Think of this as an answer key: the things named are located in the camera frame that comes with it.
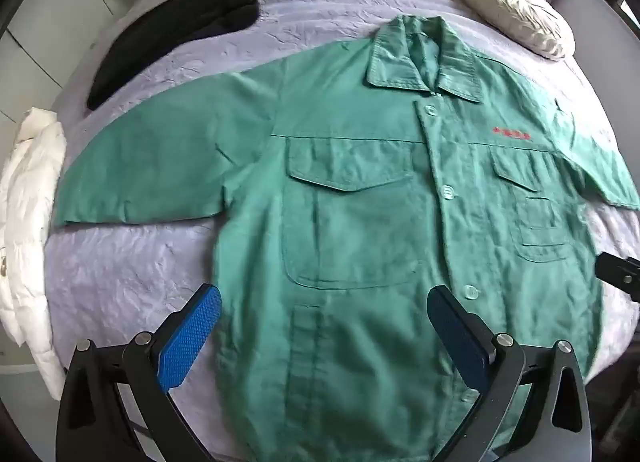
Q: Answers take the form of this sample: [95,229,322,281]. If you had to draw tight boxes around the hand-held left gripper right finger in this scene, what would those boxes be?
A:
[427,285,592,462]

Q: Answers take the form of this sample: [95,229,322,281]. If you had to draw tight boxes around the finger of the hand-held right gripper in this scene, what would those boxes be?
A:
[595,252,640,303]

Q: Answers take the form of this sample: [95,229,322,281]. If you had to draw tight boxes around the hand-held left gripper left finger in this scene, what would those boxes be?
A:
[55,283,223,462]

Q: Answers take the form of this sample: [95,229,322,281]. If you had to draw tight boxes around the green work shirt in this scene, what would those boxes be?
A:
[53,14,640,462]

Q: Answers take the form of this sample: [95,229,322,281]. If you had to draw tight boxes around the lavender bed sheet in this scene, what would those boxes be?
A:
[42,0,640,398]

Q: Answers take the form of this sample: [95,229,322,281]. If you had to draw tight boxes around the white puffer jacket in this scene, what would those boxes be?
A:
[0,106,68,400]

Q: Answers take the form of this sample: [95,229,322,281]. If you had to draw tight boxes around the cream pillow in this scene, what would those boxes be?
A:
[457,0,574,60]

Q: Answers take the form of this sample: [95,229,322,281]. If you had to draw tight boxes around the black garment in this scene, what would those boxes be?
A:
[86,0,267,111]

